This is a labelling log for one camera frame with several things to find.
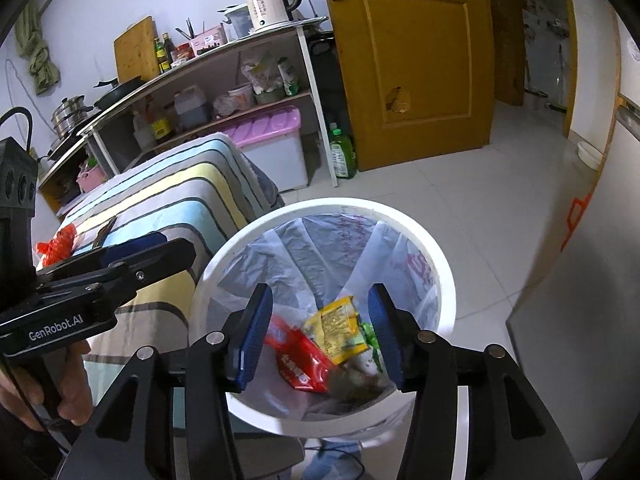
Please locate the yellow wooden door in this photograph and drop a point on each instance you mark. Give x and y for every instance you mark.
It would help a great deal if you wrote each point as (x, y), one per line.
(415, 60)

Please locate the black frying pan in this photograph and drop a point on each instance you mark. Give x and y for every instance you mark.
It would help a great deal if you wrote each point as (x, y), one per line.
(120, 92)

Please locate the white basin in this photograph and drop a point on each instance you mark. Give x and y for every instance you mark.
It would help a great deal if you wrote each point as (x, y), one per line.
(587, 155)

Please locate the clear lidded container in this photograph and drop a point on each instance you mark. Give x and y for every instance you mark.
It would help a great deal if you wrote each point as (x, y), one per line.
(239, 22)

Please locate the green plastic bottle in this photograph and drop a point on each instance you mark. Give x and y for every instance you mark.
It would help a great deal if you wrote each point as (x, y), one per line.
(342, 155)

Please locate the dark sauce bottle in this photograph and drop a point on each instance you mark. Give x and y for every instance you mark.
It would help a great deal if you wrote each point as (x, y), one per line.
(170, 52)

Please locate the person's leg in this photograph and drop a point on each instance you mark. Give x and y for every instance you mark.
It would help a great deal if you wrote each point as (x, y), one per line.
(330, 462)

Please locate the steel pot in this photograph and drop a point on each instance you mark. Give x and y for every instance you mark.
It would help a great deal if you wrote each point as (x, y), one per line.
(70, 115)

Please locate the person's left hand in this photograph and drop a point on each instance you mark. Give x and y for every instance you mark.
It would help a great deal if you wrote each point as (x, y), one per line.
(77, 380)

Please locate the pink plastic basket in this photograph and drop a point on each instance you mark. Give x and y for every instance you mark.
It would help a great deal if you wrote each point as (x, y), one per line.
(92, 177)

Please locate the green label oil bottle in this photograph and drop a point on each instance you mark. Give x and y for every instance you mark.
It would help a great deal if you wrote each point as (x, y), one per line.
(160, 57)

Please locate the clear plastic bin liner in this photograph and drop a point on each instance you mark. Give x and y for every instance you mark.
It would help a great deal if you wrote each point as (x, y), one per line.
(320, 255)

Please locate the green and white bottle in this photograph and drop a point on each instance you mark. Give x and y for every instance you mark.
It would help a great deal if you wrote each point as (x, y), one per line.
(289, 77)

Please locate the wooden cutting board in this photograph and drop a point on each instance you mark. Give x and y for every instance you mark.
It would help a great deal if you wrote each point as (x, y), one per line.
(135, 50)

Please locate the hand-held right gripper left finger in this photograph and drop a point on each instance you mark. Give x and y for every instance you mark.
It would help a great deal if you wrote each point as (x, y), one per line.
(255, 330)

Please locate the white refrigerator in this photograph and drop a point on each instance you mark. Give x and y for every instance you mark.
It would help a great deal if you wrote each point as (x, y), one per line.
(590, 310)

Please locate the pink utensil holder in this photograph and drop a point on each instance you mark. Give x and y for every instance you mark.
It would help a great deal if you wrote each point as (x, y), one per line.
(207, 42)

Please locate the striped blanket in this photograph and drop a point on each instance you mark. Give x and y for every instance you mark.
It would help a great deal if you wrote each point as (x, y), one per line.
(165, 200)

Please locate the white plastic bottle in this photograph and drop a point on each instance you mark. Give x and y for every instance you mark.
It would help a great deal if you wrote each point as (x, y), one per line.
(142, 132)

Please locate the yellow chip bag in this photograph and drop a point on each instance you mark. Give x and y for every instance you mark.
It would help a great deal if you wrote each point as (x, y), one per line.
(335, 330)

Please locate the white plastic tub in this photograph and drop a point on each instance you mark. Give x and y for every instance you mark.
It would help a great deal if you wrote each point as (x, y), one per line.
(241, 96)

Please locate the clear plastic jug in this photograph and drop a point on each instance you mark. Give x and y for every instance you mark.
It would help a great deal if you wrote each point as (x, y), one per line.
(191, 110)

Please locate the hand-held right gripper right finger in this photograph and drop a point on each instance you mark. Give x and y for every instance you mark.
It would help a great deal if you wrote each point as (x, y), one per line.
(385, 332)

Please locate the red snack packet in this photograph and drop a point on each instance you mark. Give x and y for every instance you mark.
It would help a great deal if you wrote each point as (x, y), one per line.
(300, 360)

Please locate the green hanging cloth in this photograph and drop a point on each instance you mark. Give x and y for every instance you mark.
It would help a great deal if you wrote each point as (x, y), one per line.
(37, 55)

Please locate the green snack packet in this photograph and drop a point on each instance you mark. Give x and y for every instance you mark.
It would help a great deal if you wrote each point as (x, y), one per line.
(371, 335)

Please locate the white electric kettle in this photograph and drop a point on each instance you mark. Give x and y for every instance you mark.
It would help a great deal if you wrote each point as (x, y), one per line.
(267, 5)

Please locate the brown wrapper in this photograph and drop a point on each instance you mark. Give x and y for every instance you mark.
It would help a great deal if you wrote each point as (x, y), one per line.
(105, 232)

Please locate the white shelf unit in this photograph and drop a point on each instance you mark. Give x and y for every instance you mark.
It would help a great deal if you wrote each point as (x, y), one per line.
(200, 58)

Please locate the red plastic wrapper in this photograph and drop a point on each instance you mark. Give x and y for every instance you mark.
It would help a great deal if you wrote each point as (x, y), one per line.
(55, 247)

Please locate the low wooden shelf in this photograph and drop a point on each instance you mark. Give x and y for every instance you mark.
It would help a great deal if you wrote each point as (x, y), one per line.
(65, 165)

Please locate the grey wrapper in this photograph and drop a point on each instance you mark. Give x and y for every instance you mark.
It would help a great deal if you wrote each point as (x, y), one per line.
(355, 382)

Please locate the yellow label bottle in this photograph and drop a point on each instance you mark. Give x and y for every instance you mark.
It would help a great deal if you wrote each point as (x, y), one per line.
(161, 125)

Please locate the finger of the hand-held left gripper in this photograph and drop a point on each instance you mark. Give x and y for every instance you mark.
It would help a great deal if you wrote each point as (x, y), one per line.
(160, 257)
(135, 247)

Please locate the red jar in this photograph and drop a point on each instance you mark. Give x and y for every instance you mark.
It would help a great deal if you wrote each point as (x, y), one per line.
(183, 51)

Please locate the pink lid storage box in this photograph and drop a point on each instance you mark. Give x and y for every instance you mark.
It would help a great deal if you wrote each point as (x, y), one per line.
(270, 155)

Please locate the white round bin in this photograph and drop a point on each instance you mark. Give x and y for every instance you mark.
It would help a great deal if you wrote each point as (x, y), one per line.
(320, 205)

